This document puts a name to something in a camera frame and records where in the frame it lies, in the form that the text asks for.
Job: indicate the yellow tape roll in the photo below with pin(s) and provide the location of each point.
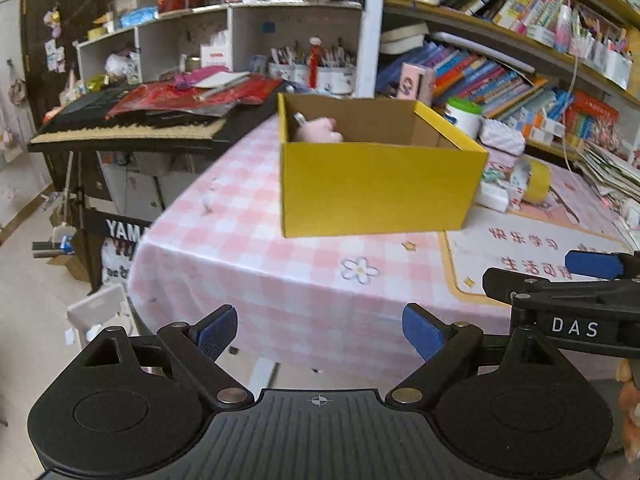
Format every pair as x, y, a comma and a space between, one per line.
537, 180

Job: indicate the wooden bookshelf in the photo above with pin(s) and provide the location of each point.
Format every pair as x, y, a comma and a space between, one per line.
370, 35

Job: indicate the stack of papers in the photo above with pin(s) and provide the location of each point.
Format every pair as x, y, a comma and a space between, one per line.
610, 170

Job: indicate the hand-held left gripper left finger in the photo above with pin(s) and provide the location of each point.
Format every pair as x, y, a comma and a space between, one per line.
217, 332

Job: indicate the yellow cardboard box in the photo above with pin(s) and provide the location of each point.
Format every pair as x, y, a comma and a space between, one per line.
375, 190

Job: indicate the white light bar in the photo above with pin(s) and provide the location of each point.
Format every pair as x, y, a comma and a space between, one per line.
480, 50

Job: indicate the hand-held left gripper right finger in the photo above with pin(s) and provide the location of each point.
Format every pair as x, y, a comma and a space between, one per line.
422, 332

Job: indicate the pink checkered tablecloth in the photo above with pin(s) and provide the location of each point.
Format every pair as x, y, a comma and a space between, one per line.
240, 240

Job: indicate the pink plush pig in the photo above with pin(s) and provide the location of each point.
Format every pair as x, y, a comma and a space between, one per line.
320, 130

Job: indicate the row of colourful books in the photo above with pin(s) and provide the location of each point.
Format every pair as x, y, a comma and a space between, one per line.
480, 75

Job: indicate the red paper stack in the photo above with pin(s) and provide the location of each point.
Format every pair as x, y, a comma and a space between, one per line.
165, 100

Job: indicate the black electronic keyboard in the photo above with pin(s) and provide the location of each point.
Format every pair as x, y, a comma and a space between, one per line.
125, 132

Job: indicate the small white box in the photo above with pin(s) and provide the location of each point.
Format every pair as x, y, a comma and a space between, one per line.
492, 197

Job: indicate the person's right hand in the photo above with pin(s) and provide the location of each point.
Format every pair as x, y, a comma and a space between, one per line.
631, 400

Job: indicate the white jar green lid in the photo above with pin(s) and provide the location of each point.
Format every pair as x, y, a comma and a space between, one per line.
462, 120

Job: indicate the white pen cup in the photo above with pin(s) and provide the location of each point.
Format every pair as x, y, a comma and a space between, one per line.
336, 81
281, 71
306, 75

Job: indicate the white pen holder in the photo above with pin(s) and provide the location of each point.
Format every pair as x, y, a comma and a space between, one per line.
617, 70

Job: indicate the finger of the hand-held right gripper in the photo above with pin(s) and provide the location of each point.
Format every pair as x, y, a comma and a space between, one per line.
592, 263
530, 282

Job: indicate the orange white carton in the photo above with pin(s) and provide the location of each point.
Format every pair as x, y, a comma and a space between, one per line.
527, 134
542, 120

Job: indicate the red book box set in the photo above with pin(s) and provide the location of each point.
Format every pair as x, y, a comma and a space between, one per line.
595, 117

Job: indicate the cream hardcover books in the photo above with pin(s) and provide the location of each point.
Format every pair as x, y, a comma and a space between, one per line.
405, 37

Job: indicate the clear pen organizer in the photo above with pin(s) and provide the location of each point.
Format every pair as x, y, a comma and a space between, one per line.
587, 50

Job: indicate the white cubby shelf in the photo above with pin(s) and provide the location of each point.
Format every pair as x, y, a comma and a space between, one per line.
235, 35

